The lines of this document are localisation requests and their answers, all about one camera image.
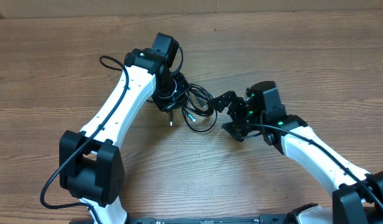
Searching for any black thick USB-C cable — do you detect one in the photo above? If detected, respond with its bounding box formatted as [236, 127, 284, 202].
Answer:
[168, 83, 219, 133]

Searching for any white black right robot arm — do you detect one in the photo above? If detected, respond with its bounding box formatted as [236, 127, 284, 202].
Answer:
[208, 81, 383, 223]

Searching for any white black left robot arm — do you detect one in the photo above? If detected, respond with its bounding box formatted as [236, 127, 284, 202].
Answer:
[56, 33, 190, 223]

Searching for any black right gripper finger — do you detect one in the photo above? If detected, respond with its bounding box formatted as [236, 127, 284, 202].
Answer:
[221, 122, 244, 142]
[207, 91, 237, 113]

